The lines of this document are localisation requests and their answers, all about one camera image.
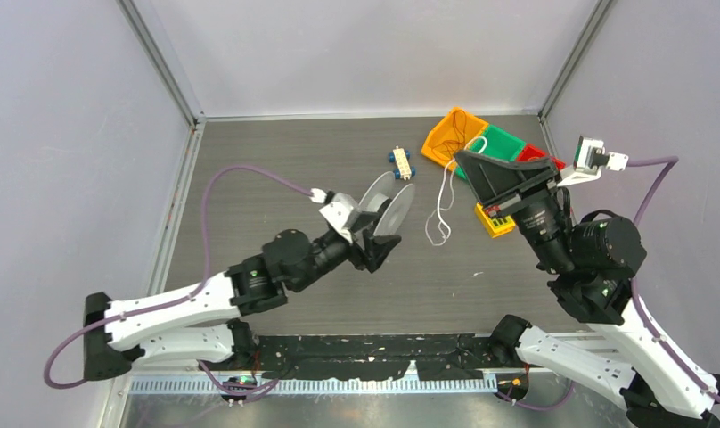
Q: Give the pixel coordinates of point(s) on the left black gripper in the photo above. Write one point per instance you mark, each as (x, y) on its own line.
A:
(376, 249)

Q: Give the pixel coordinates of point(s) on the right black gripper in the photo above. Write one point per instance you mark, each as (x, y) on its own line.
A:
(502, 185)

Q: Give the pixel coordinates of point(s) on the clear plastic cable spool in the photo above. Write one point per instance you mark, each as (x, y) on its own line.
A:
(392, 206)

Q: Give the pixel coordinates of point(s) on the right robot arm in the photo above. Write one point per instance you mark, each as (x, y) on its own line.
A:
(592, 264)

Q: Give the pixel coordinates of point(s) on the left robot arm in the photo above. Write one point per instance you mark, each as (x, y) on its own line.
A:
(122, 332)

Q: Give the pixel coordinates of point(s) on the green plastic bin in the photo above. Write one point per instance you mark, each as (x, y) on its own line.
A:
(490, 141)

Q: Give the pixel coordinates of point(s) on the red plastic bin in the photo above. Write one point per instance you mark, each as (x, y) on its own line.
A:
(530, 153)

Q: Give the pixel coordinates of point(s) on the yellow grid block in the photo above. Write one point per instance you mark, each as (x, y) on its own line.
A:
(495, 226)

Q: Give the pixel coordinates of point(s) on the orange plastic bin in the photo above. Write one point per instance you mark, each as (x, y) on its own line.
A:
(441, 139)

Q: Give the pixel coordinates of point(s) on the beige blue connector block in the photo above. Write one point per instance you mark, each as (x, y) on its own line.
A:
(400, 158)

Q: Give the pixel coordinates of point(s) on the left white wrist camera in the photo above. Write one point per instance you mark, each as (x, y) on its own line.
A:
(339, 210)

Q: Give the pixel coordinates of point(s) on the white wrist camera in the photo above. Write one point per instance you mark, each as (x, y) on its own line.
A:
(339, 210)
(590, 160)

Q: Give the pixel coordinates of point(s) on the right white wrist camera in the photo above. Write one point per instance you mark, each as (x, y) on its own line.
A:
(590, 160)

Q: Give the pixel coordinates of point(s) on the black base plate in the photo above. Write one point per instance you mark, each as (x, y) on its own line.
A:
(458, 356)

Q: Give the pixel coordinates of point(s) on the slotted cable duct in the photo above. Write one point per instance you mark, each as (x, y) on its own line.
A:
(408, 384)

